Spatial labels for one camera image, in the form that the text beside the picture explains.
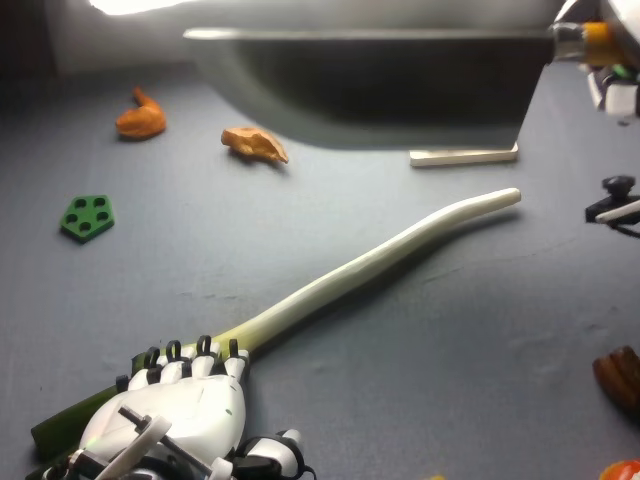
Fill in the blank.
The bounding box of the orange toy chicken wing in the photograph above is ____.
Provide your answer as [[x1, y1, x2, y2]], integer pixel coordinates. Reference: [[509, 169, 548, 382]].
[[115, 87, 168, 141]]

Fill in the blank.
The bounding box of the wooden peg board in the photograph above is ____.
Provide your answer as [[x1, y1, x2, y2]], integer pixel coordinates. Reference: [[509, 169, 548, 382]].
[[408, 142, 520, 169]]

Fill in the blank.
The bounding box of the brown toy meat piece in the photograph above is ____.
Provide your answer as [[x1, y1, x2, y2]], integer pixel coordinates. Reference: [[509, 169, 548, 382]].
[[592, 344, 640, 417]]

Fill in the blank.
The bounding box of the long pale leek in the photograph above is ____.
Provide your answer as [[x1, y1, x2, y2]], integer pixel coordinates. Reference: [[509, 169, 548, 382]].
[[30, 187, 522, 464]]

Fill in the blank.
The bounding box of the orange toy tart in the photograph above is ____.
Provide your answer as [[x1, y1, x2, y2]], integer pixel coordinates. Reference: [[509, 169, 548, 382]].
[[598, 458, 640, 480]]

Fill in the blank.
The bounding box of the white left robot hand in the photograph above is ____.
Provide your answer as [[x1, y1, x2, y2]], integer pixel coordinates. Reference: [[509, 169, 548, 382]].
[[82, 333, 307, 480]]

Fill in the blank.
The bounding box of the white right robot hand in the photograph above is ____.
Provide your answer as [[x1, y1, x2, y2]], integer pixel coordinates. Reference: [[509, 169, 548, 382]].
[[552, 0, 640, 121]]

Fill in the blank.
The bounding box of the green pentagon five-hole block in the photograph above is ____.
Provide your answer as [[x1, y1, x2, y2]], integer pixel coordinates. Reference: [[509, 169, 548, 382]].
[[59, 194, 123, 245]]

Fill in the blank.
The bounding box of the cleaver knife with yellow handle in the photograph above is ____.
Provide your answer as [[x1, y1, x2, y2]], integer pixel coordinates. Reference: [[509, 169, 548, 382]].
[[182, 20, 621, 151]]

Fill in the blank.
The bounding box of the orange toy fried food piece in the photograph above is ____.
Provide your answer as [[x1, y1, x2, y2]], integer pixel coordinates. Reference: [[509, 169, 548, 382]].
[[222, 126, 291, 165]]

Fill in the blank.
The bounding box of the grey table cloth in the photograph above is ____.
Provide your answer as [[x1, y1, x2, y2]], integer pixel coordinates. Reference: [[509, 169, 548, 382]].
[[0, 49, 640, 480]]

